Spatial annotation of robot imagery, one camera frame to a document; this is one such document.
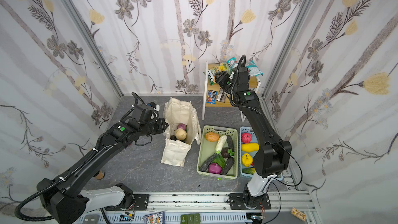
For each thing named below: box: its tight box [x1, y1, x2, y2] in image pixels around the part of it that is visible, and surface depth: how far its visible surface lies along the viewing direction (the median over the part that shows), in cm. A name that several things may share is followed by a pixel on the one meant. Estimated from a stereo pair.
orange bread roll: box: [205, 131, 220, 143], surface depth 95 cm
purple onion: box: [176, 123, 187, 131], surface depth 100 cm
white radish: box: [215, 134, 228, 154], surface depth 92 cm
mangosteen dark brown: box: [221, 147, 230, 159], surface depth 88 cm
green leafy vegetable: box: [211, 152, 226, 168], surface depth 87 cm
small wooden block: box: [290, 206, 307, 222], surface depth 72 cm
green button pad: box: [180, 213, 201, 224], surface depth 69 cm
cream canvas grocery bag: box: [160, 96, 202, 167], surface depth 85 cm
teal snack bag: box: [226, 57, 239, 69], surface depth 86 cm
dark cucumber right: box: [220, 156, 235, 175], surface depth 83 cm
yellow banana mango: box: [240, 142, 260, 153], surface depth 90 cm
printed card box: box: [143, 211, 165, 224], surface depth 70 cm
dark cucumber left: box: [199, 152, 217, 172], surface depth 85 cm
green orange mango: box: [242, 167, 256, 175], surface depth 81 cm
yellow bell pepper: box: [241, 152, 253, 168], surface depth 84 cm
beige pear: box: [175, 128, 188, 141], surface depth 92 cm
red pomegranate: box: [240, 132, 253, 144], surface depth 94 cm
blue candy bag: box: [205, 90, 218, 105], surface depth 98 cm
